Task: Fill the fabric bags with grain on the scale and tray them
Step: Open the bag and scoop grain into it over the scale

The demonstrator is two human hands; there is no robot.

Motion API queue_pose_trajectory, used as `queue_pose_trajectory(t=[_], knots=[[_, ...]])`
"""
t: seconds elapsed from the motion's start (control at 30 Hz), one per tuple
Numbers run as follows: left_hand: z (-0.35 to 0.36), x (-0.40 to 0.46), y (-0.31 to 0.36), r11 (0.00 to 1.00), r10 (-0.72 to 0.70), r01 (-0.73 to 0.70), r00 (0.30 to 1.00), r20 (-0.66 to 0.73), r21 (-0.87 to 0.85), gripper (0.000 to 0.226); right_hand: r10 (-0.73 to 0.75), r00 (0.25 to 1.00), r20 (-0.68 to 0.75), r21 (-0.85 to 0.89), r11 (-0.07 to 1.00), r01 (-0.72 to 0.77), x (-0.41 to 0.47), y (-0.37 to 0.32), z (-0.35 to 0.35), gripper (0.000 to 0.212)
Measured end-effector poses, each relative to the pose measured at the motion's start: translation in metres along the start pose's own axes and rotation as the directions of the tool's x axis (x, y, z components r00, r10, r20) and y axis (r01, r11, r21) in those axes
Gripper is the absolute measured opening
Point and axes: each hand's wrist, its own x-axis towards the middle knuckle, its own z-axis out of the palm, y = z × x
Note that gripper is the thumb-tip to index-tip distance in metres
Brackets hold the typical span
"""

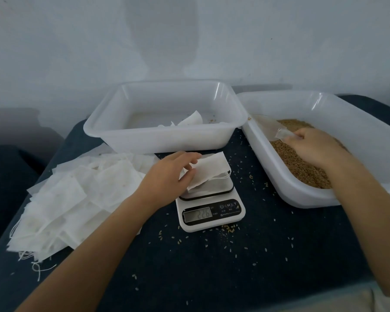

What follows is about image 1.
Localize person's left hand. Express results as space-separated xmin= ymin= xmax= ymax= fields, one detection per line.
xmin=135 ymin=150 xmax=203 ymax=209

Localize person's right hand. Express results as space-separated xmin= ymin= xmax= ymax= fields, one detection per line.
xmin=283 ymin=127 xmax=349 ymax=172

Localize brown grain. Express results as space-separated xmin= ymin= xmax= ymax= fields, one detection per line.
xmin=270 ymin=119 xmax=349 ymax=190

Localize white plastic tub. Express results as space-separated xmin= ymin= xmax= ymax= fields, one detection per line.
xmin=83 ymin=80 xmax=249 ymax=154

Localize clear plastic scoop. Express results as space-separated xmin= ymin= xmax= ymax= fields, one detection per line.
xmin=253 ymin=114 xmax=304 ymax=144

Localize white tray of grain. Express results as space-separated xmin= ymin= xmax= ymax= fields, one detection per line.
xmin=237 ymin=90 xmax=390 ymax=209

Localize pile of white bags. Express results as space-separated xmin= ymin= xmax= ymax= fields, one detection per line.
xmin=6 ymin=145 xmax=160 ymax=265

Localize person's right forearm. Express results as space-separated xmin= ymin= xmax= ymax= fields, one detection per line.
xmin=331 ymin=154 xmax=390 ymax=298

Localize person's left forearm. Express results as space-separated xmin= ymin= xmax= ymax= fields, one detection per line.
xmin=16 ymin=195 xmax=160 ymax=312

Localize white digital kitchen scale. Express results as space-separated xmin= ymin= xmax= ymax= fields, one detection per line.
xmin=175 ymin=153 xmax=247 ymax=233

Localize dark blue tablecloth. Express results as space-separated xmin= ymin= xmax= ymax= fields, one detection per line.
xmin=0 ymin=145 xmax=53 ymax=256
xmin=0 ymin=94 xmax=390 ymax=312

